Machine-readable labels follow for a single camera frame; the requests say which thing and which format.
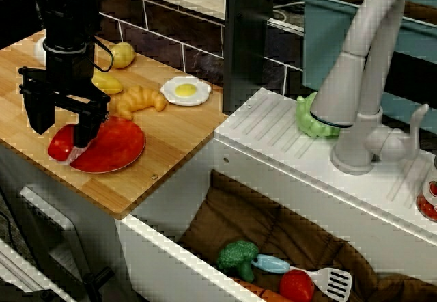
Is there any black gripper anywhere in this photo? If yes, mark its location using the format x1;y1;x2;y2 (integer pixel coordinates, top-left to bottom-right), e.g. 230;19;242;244
18;52;111;149

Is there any red round plate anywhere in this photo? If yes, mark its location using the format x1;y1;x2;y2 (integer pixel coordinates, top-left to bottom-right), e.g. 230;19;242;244
68;115;147;174

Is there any orange toy croissant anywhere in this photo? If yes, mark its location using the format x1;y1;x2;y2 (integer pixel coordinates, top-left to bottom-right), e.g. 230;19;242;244
114;85;168;121

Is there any yellow toy potato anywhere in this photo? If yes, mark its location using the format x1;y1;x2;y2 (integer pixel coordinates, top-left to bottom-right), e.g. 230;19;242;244
108;42;136;70

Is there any toy fried egg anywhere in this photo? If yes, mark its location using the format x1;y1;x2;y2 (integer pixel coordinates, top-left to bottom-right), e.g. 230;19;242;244
160;75;212;107

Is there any brown cloth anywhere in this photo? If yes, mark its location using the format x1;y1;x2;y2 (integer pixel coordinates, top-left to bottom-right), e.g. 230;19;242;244
179;170;437;302

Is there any white toy sink unit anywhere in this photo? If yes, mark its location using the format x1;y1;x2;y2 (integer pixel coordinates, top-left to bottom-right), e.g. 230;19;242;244
115;86;437;302

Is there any green toy broccoli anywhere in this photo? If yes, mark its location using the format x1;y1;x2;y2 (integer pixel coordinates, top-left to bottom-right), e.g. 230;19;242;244
217;239;260;282

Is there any green toy lettuce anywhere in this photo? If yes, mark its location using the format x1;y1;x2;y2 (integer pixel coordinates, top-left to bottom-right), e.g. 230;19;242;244
295;92;342;140

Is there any orange toy carrot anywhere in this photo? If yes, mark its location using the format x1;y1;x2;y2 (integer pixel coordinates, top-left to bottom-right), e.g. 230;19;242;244
225;274;291;302

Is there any teal plastic bin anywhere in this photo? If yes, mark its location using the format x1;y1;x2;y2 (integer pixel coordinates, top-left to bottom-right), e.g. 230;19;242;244
295;0;437;135

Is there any red toy tomato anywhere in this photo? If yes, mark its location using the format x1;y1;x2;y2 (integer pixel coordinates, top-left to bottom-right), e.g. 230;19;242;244
279;269;315;302

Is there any grey toy faucet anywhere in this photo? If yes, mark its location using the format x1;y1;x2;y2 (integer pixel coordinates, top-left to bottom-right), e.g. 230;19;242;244
309;0;430;176

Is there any red toy tomato can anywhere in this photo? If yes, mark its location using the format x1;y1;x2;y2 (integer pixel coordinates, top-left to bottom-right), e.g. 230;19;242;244
415;154;437;223

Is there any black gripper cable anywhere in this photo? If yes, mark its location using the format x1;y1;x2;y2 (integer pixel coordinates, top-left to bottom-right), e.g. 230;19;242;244
91;38;115;74

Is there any aluminium rail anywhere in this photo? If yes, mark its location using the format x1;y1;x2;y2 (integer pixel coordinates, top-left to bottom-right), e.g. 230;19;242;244
0;240;71;302

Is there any black shelf frame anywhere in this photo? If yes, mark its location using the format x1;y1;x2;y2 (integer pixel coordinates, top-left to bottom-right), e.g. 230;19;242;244
197;0;276;115

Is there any white cable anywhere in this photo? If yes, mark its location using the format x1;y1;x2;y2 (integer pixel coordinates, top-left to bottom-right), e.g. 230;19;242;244
272;1;305;23

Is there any white spatula with blue handle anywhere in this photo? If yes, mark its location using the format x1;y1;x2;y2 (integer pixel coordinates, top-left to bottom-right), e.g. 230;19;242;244
251;253;353;302

